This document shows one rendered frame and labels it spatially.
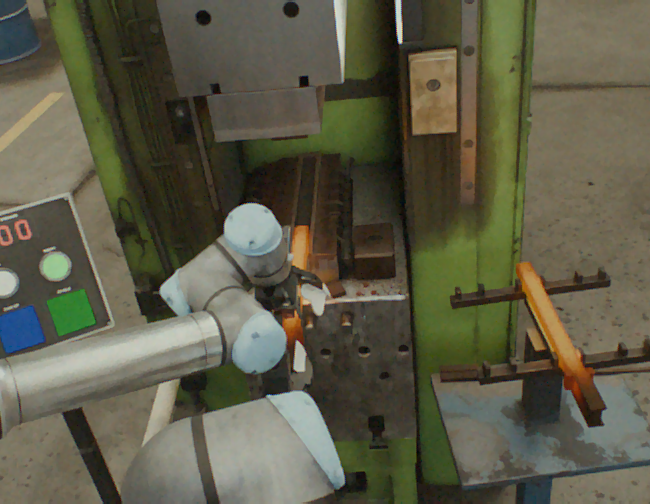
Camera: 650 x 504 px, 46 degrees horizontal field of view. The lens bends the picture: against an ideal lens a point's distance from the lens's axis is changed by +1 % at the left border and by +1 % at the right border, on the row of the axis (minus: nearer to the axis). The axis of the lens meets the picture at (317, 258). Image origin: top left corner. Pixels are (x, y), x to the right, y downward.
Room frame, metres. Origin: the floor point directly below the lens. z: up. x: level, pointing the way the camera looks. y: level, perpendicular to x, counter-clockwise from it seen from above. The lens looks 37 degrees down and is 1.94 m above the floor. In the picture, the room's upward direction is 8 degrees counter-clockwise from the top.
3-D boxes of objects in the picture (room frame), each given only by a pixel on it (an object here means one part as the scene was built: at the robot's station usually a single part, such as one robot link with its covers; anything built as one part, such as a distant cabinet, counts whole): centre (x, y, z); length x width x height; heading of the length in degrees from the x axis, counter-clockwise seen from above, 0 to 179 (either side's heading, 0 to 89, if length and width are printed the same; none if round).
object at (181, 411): (1.45, 0.40, 0.36); 0.09 x 0.07 x 0.12; 83
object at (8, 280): (1.20, 0.60, 1.09); 0.05 x 0.03 x 0.04; 83
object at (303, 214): (1.49, 0.01, 0.99); 0.42 x 0.05 x 0.01; 173
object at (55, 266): (1.23, 0.51, 1.09); 0.05 x 0.03 x 0.04; 83
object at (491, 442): (1.05, -0.41, 0.67); 0.40 x 0.30 x 0.02; 90
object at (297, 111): (1.49, 0.03, 1.32); 0.42 x 0.20 x 0.10; 173
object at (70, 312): (1.18, 0.49, 1.01); 0.07 x 0.05 x 0.07; 108
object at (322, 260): (1.49, 0.03, 0.96); 0.42 x 0.20 x 0.09; 173
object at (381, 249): (1.32, -0.13, 0.95); 0.12 x 0.08 x 0.06; 173
